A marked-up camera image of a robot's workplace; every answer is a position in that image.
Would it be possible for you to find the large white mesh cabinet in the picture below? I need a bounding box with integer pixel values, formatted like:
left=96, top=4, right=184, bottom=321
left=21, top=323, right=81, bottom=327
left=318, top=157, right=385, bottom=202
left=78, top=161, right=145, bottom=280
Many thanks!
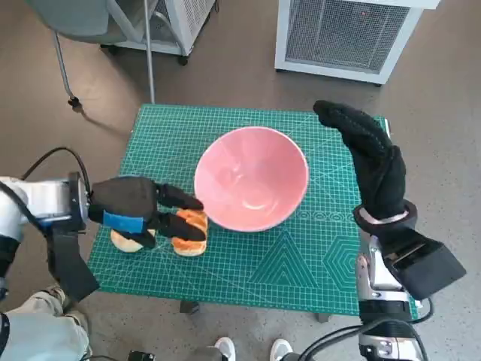
left=274, top=0, right=440, bottom=87

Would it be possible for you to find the pink bowl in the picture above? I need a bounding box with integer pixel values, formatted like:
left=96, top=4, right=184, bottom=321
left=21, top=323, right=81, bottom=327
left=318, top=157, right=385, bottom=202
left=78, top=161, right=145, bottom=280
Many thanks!
left=193, top=126, right=310, bottom=232

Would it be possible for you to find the round toy bread bun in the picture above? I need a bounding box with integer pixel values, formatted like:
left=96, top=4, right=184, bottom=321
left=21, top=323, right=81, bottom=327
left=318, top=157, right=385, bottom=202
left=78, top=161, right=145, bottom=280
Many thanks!
left=110, top=227, right=157, bottom=253

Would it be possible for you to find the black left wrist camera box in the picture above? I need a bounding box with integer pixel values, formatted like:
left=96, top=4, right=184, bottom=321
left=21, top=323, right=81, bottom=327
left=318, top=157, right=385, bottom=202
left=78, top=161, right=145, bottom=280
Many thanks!
left=47, top=225, right=101, bottom=302

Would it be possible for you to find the white shoe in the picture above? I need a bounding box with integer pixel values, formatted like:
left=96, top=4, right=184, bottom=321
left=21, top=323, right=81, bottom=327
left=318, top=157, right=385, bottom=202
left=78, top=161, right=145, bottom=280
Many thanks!
left=271, top=338, right=294, bottom=361
left=214, top=336, right=237, bottom=361

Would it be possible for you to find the long striped toy bread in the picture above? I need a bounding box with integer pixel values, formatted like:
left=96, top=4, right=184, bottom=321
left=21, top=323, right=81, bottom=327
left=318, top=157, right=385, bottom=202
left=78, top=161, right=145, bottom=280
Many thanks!
left=171, top=208, right=210, bottom=258

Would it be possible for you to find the green cutting mat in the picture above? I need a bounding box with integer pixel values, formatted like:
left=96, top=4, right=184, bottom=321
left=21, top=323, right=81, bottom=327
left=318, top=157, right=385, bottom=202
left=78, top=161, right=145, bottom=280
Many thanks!
left=86, top=104, right=420, bottom=317

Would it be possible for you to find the white wheeled mesh cabinet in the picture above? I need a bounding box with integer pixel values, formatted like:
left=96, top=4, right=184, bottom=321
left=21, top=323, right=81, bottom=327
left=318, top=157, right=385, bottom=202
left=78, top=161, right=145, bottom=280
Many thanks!
left=99, top=0, right=219, bottom=67

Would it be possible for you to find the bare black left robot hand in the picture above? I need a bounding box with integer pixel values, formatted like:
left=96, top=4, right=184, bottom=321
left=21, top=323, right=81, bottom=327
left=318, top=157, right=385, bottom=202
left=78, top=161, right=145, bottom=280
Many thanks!
left=86, top=175, right=208, bottom=250

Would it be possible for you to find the silver metal pole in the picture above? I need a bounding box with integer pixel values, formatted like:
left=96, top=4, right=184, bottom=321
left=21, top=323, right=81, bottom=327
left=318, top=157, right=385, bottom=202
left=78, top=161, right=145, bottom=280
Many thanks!
left=142, top=0, right=156, bottom=105

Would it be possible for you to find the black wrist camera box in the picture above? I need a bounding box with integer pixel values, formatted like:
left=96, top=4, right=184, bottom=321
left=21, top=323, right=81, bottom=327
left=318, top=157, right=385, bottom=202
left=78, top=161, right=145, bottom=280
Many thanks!
left=383, top=229, right=467, bottom=301
left=47, top=225, right=101, bottom=302

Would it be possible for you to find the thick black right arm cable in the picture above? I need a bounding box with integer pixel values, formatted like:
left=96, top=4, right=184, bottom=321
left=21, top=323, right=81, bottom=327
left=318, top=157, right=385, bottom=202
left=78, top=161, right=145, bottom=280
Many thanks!
left=300, top=317, right=429, bottom=361

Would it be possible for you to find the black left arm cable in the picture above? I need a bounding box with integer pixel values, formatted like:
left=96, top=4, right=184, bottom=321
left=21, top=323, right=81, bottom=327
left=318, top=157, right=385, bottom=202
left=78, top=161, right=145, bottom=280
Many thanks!
left=20, top=146, right=93, bottom=196

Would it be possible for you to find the person's shoe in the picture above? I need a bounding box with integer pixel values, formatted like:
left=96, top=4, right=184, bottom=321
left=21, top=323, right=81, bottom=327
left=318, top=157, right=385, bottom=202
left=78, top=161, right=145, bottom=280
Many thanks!
left=65, top=310, right=90, bottom=339
left=41, top=285, right=69, bottom=306

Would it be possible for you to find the grey chair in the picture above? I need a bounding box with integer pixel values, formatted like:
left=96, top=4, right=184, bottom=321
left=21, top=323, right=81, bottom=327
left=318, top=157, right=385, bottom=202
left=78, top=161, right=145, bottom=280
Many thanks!
left=26, top=0, right=132, bottom=110

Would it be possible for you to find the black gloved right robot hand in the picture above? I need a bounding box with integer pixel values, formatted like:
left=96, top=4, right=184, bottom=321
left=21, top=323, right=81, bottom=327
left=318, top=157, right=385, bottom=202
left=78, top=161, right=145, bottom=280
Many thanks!
left=313, top=99, right=407, bottom=221

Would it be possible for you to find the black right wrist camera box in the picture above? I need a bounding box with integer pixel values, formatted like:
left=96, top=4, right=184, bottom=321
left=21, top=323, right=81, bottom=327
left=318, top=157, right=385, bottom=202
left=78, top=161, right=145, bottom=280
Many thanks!
left=383, top=229, right=467, bottom=301

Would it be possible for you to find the thin black right camera cable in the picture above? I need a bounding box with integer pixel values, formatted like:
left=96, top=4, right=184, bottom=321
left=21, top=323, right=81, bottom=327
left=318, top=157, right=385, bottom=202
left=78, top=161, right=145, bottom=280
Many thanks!
left=415, top=296, right=434, bottom=324

